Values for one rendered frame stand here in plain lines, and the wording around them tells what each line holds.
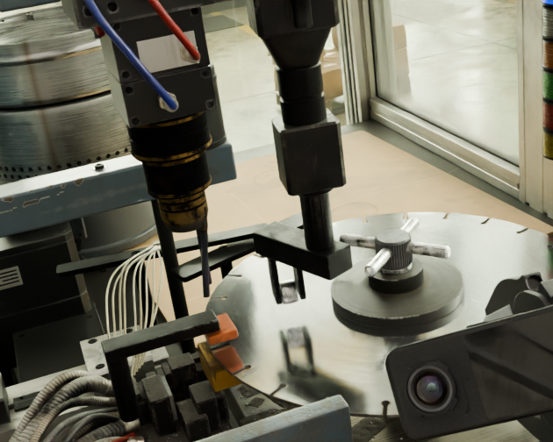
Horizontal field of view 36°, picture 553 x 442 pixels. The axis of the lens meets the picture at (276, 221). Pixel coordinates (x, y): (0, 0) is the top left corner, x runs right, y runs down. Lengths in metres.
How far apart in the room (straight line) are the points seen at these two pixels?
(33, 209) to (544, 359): 0.55
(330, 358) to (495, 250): 0.21
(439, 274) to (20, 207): 0.39
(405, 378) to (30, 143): 0.93
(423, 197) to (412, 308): 0.73
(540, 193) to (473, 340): 0.94
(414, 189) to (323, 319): 0.76
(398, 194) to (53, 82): 0.58
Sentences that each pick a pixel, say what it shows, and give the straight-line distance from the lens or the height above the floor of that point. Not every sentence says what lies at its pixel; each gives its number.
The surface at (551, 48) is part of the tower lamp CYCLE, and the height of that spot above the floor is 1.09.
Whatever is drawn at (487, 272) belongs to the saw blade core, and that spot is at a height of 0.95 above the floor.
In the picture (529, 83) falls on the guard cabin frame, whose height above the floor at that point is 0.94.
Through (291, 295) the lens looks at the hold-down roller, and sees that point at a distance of 0.70.
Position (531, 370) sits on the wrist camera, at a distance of 0.41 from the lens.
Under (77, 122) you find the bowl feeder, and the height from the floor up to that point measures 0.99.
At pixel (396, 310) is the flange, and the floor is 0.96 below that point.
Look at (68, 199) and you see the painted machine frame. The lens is 0.83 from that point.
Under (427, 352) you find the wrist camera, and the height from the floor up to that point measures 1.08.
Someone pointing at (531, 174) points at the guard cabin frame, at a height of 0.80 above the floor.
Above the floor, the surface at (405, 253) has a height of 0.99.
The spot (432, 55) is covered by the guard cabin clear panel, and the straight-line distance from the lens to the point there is 1.59.
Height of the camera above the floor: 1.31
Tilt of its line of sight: 24 degrees down
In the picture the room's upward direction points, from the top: 8 degrees counter-clockwise
